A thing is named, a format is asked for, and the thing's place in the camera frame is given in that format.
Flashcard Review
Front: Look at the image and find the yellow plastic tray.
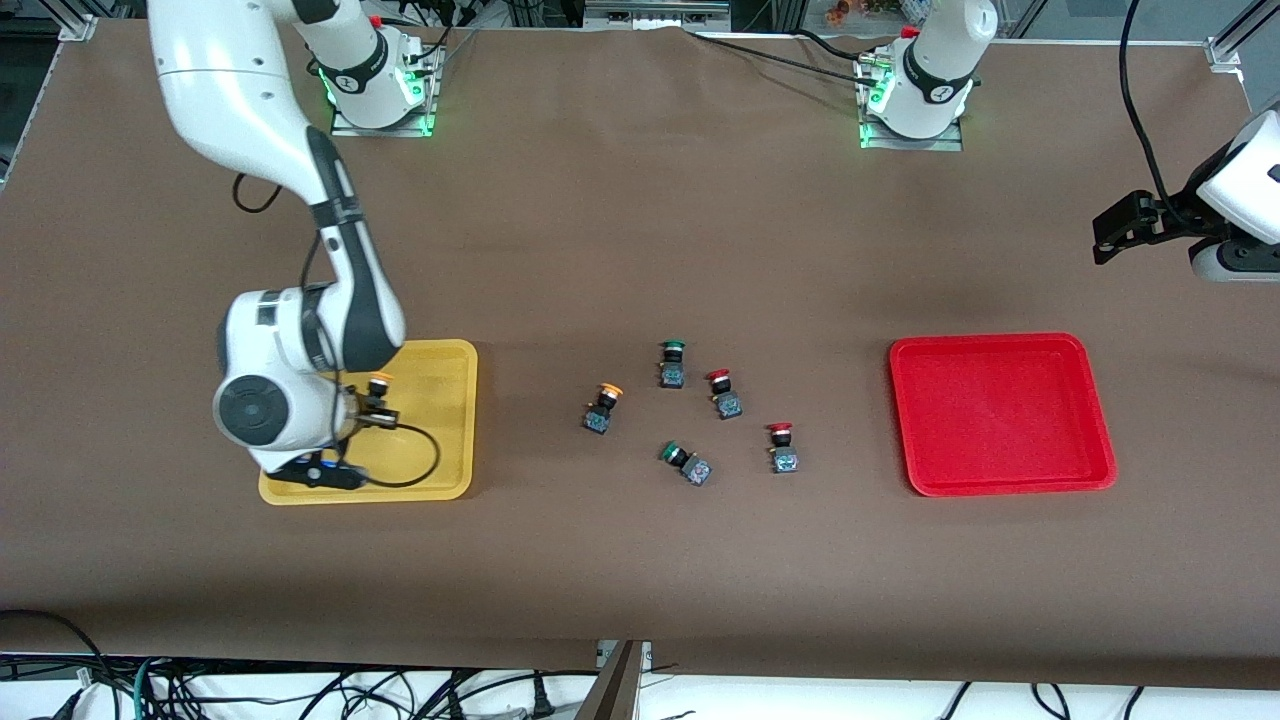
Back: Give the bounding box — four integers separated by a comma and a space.
258, 339, 479, 506

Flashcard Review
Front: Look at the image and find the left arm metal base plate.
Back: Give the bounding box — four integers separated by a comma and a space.
858, 55, 964, 152

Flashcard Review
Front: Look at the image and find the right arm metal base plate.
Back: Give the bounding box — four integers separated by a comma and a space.
330, 45, 438, 138

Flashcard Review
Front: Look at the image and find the aluminium frame profile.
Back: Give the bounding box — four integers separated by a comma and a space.
55, 0, 99, 42
1205, 0, 1280, 73

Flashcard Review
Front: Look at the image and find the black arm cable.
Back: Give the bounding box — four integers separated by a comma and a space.
232, 175, 442, 489
1116, 0, 1191, 216

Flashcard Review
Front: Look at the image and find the red plastic tray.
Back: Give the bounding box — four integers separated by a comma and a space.
889, 332, 1118, 498

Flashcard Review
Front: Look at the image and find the grey metal rail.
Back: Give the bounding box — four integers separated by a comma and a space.
584, 0, 732, 31

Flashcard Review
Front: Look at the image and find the black cable across table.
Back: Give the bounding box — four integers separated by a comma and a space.
688, 30, 883, 89

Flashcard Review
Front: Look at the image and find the brown table cover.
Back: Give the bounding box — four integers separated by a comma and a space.
0, 20, 1280, 691

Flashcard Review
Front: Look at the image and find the black curved floor cable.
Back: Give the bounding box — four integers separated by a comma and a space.
0, 609, 113, 720

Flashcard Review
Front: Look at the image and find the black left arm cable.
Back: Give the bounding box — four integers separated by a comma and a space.
1116, 0, 1191, 216

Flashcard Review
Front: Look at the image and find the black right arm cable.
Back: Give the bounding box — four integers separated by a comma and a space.
232, 175, 442, 489

